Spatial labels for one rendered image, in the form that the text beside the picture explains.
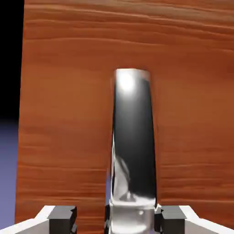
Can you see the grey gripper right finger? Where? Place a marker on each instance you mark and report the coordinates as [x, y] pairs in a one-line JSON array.
[[173, 219]]

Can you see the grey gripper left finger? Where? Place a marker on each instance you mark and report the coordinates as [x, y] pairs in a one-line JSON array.
[[60, 219]]

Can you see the reddish wood cabinet door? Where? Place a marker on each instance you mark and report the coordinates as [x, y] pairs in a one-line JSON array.
[[64, 109]]

